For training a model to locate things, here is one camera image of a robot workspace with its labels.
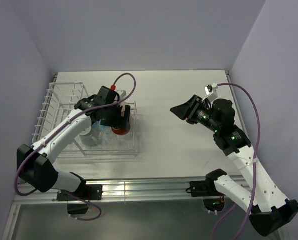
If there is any aluminium mounting rail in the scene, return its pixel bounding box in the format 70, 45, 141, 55
13, 176, 277, 203

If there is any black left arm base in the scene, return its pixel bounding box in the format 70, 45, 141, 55
56, 184, 102, 217

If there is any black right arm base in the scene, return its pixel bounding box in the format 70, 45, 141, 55
185, 169, 227, 213

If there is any orange black mug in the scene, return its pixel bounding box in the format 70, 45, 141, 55
111, 127, 130, 136

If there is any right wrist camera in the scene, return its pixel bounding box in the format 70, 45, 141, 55
204, 83, 218, 102

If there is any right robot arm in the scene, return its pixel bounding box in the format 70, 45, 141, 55
170, 95, 298, 237

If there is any light blue cream-lined mug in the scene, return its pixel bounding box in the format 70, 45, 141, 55
91, 121, 111, 134

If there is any beige cup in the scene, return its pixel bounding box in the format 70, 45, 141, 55
120, 102, 134, 126

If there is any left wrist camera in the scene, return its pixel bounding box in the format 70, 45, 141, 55
110, 85, 127, 102

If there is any grey footed mug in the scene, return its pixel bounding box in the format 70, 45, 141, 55
79, 127, 100, 147

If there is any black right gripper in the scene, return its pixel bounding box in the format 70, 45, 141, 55
170, 94, 220, 133

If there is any white wire dish rack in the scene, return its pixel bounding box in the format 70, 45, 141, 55
32, 82, 137, 159

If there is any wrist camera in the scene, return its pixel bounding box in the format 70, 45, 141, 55
204, 83, 218, 102
110, 85, 127, 102

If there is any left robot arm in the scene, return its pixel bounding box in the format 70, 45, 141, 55
14, 86, 131, 200

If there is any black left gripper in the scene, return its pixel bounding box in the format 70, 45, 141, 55
101, 103, 130, 130

